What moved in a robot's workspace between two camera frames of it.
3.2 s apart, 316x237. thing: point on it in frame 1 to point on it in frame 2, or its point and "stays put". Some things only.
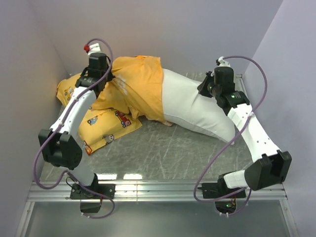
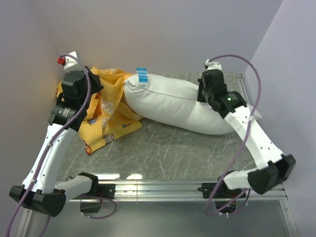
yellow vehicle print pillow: (98, 127) stays put
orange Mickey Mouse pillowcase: (137, 87) to (107, 114)
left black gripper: (109, 76) to (97, 86)
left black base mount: (96, 191) stays put
